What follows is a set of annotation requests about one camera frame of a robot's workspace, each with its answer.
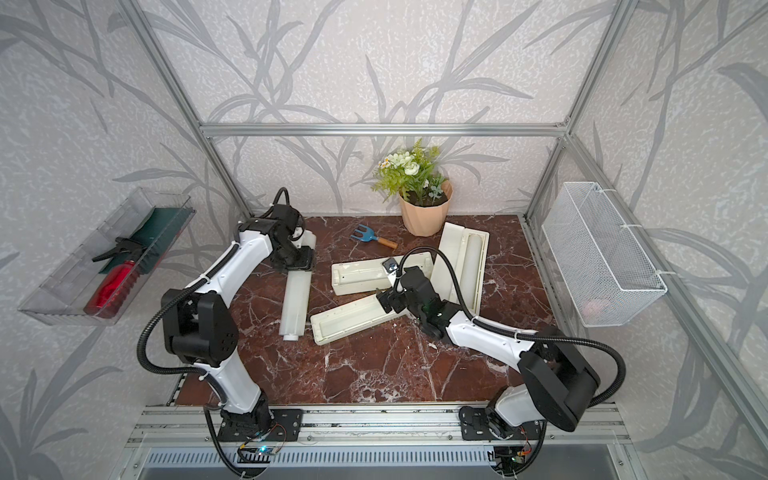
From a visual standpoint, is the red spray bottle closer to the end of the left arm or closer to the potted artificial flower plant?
the end of the left arm

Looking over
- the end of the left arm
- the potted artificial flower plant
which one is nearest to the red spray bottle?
the end of the left arm

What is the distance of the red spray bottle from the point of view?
57 cm

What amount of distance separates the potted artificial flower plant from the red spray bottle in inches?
25.6

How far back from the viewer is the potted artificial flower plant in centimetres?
95
